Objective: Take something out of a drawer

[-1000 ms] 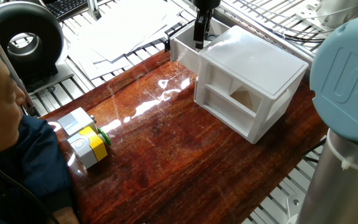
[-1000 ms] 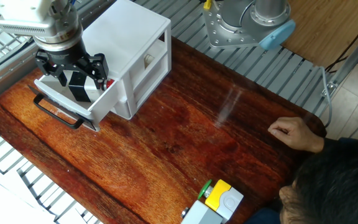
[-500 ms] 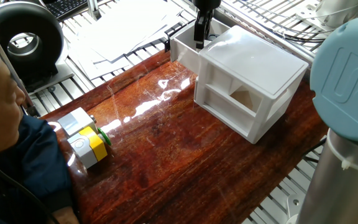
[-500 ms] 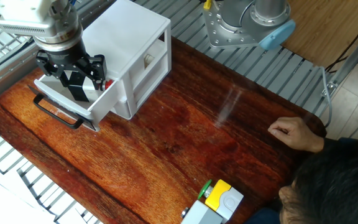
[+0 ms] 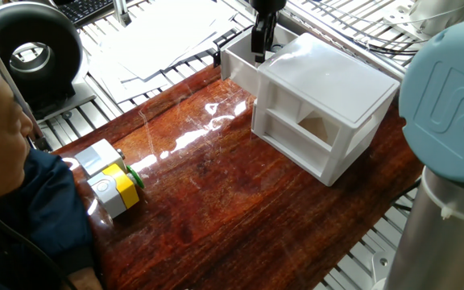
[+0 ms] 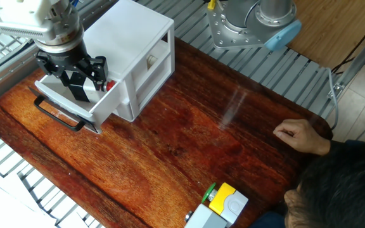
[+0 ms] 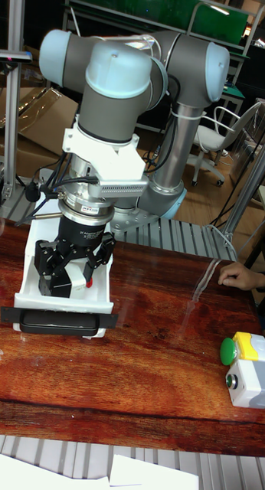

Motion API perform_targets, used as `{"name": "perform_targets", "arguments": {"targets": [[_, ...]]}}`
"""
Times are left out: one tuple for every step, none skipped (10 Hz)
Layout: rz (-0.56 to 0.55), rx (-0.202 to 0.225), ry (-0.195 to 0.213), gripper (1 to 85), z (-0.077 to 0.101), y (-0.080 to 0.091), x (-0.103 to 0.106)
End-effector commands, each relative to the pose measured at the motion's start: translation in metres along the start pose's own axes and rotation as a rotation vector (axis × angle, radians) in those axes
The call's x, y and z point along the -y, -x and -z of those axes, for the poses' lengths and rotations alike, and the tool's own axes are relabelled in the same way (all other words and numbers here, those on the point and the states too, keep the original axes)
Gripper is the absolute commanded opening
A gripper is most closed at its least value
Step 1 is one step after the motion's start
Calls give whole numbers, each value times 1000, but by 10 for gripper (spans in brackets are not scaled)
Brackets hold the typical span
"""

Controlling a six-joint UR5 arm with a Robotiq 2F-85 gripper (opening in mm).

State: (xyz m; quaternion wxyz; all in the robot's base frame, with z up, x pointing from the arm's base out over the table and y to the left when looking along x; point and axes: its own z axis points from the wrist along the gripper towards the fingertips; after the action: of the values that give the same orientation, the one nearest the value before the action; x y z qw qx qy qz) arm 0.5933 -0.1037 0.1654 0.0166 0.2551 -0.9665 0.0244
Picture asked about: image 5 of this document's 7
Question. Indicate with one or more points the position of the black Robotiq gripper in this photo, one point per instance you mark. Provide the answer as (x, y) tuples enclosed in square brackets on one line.
[(267, 5)]

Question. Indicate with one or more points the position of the person's right hand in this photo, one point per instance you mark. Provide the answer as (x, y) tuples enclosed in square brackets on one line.
[(87, 281)]

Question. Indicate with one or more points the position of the black keyboard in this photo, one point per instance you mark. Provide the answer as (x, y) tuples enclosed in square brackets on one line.
[(87, 9)]

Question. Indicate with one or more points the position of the glossy wood grain table mat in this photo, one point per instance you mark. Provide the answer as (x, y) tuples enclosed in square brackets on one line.
[(216, 209)]

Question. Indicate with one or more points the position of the right forearm in dark sleeve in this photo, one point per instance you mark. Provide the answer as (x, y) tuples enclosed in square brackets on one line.
[(75, 249)]

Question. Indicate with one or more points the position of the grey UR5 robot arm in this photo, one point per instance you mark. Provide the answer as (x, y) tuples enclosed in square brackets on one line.
[(445, 121)]

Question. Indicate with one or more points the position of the white plastic drawer cabinet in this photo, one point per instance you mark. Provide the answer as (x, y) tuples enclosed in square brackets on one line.
[(328, 76)]

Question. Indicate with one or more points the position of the person in dark blue jacket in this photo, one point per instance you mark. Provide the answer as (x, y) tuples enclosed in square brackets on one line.
[(34, 201)]

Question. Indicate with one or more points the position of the white grey push-button box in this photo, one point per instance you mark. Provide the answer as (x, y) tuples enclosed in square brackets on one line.
[(99, 155)]

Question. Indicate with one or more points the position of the aluminium post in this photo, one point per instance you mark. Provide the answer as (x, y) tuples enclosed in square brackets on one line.
[(122, 12)]

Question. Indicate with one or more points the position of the white paper sheet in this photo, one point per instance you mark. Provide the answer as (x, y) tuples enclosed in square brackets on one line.
[(135, 86), (167, 36)]

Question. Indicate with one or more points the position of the yellow box with green button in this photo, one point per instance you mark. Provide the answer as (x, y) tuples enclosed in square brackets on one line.
[(119, 185)]

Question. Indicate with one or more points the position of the silver mounting plate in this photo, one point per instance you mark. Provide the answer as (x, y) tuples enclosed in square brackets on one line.
[(405, 18)]

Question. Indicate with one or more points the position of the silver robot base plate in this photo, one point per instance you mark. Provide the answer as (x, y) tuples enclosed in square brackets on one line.
[(381, 262)]

